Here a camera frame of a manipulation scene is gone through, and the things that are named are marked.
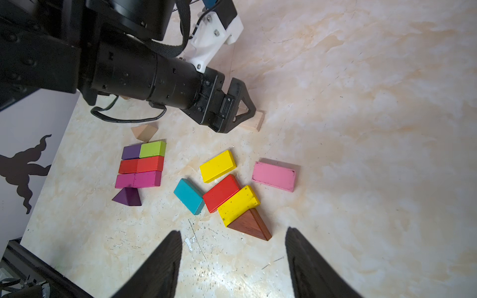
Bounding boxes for red block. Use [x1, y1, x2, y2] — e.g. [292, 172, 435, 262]
[203, 174, 240, 213]
[118, 159, 139, 175]
[137, 155, 164, 173]

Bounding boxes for yellow block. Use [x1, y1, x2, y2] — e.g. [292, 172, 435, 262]
[199, 150, 237, 183]
[217, 186, 261, 227]

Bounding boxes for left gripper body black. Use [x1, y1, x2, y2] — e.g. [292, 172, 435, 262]
[79, 31, 233, 134]

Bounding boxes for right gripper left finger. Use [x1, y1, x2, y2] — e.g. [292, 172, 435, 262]
[113, 230, 183, 298]

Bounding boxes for teal rectangular block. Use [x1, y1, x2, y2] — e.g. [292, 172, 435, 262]
[173, 178, 205, 216]

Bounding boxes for brown triangle block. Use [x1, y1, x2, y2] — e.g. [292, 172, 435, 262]
[227, 208, 272, 241]

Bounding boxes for magenta block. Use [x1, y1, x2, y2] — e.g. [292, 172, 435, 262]
[133, 171, 162, 189]
[114, 173, 135, 189]

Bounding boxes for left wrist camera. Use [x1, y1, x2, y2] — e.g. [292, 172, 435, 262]
[183, 0, 243, 73]

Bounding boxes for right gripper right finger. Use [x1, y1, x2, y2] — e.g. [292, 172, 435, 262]
[285, 227, 361, 298]

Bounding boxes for natural wood triangle block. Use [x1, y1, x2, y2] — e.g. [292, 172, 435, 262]
[131, 124, 158, 142]

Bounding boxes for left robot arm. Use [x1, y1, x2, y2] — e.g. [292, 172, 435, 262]
[1, 1, 256, 134]

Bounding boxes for lime green block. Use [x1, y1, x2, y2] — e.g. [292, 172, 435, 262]
[139, 140, 166, 158]

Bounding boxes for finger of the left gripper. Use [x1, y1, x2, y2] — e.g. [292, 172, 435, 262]
[221, 78, 257, 134]

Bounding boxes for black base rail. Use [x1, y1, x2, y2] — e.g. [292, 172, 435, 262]
[1, 240, 91, 298]

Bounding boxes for beige rectangular block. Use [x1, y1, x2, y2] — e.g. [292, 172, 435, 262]
[238, 111, 265, 132]

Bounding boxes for purple triangle block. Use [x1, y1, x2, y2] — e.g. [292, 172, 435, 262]
[112, 187, 142, 207]

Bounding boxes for pink flat block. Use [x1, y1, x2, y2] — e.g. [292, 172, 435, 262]
[252, 161, 296, 192]

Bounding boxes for purple rectangular block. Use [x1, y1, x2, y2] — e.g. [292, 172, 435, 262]
[121, 144, 142, 160]

